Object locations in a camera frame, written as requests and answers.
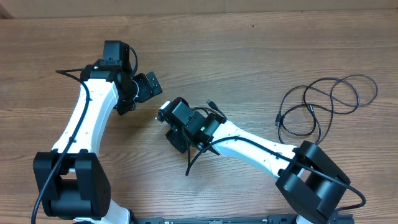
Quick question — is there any black USB cable gray plug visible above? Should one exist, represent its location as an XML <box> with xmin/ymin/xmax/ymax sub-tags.
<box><xmin>275</xmin><ymin>77</ymin><xmax>360</xmax><ymax>145</ymax></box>

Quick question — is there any thin black USB cable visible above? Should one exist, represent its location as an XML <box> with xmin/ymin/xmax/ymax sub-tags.
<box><xmin>275</xmin><ymin>74</ymin><xmax>379</xmax><ymax>127</ymax></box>

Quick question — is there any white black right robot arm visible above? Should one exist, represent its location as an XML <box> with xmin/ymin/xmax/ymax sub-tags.
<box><xmin>157</xmin><ymin>97</ymin><xmax>350</xmax><ymax>223</ymax></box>

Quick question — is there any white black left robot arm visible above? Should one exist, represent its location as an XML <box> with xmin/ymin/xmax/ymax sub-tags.
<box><xmin>31</xmin><ymin>40</ymin><xmax>162</xmax><ymax>223</ymax></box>

